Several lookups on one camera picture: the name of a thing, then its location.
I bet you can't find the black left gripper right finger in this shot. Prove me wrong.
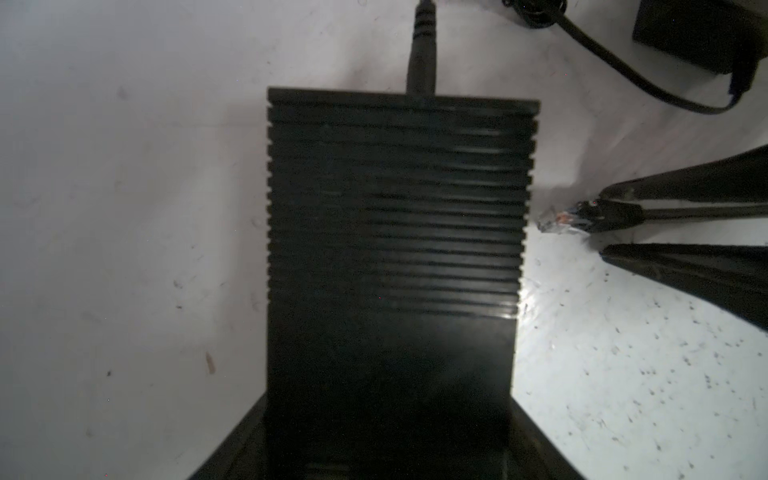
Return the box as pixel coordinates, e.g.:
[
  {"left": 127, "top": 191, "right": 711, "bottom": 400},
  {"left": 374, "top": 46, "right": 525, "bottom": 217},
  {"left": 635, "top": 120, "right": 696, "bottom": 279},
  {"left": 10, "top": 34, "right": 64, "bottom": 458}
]
[{"left": 508, "top": 398, "right": 585, "bottom": 480}]

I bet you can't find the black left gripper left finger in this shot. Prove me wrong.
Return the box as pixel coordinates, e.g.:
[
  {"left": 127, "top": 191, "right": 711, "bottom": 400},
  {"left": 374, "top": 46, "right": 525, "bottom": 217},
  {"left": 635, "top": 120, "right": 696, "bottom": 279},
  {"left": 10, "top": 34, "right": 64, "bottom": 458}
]
[{"left": 190, "top": 394, "right": 267, "bottom": 480}]

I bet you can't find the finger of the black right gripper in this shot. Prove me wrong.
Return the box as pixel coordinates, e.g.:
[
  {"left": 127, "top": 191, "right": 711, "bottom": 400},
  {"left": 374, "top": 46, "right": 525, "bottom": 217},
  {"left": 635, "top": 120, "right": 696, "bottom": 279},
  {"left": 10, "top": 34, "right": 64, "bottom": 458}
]
[
  {"left": 599, "top": 145, "right": 767, "bottom": 203},
  {"left": 600, "top": 244, "right": 767, "bottom": 330}
]

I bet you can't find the black power adapter with cable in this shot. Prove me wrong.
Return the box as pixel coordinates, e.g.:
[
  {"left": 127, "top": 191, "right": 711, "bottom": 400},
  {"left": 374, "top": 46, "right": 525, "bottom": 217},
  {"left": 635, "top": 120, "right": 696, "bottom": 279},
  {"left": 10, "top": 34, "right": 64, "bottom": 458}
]
[{"left": 405, "top": 0, "right": 768, "bottom": 116}]

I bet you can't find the black ethernet cable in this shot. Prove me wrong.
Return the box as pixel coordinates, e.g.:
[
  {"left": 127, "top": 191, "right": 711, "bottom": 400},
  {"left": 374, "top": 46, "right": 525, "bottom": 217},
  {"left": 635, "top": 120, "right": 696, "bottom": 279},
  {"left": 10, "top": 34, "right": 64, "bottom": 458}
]
[{"left": 536, "top": 197, "right": 768, "bottom": 236}]

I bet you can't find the black network switch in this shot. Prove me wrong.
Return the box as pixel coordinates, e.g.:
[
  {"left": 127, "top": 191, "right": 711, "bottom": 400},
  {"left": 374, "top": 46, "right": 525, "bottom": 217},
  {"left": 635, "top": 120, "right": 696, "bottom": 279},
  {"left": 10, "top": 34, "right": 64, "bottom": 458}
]
[{"left": 266, "top": 87, "right": 540, "bottom": 479}]

